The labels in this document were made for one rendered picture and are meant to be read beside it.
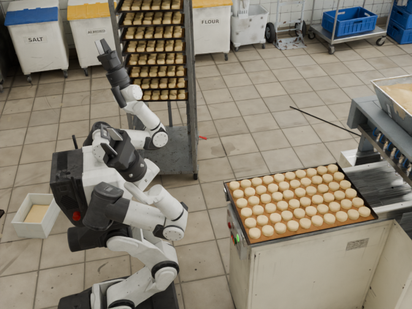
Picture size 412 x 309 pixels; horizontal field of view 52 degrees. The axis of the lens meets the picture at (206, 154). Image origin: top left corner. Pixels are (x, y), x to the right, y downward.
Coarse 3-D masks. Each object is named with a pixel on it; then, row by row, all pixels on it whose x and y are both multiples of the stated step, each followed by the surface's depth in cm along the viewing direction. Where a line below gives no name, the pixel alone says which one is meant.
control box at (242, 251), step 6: (228, 204) 202; (228, 216) 204; (234, 216) 196; (228, 222) 206; (234, 222) 193; (234, 228) 194; (240, 228) 190; (234, 234) 196; (240, 234) 187; (240, 240) 185; (240, 246) 187; (246, 246) 188; (240, 252) 190; (246, 252) 190; (240, 258) 192
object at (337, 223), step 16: (272, 176) 208; (320, 176) 207; (240, 208) 191; (288, 208) 190; (304, 208) 190; (352, 208) 189; (256, 224) 183; (272, 224) 183; (336, 224) 182; (256, 240) 176
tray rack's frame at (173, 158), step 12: (192, 0) 311; (192, 12) 314; (192, 24) 320; (192, 36) 326; (192, 48) 332; (192, 60) 338; (168, 108) 368; (168, 132) 372; (180, 132) 372; (168, 144) 359; (180, 144) 358; (144, 156) 346; (156, 156) 346; (168, 156) 345; (180, 156) 345; (168, 168) 333; (180, 168) 333; (192, 168) 333
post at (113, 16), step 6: (108, 0) 248; (114, 6) 252; (114, 12) 253; (114, 18) 255; (114, 24) 257; (114, 30) 259; (114, 36) 262; (120, 48) 267; (120, 54) 269; (120, 60) 272; (126, 114) 297; (132, 126) 304
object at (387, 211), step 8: (376, 208) 189; (384, 208) 189; (392, 208) 189; (400, 208) 190; (408, 208) 192; (384, 216) 191; (392, 216) 192; (352, 224) 189; (312, 232) 186; (272, 240) 183
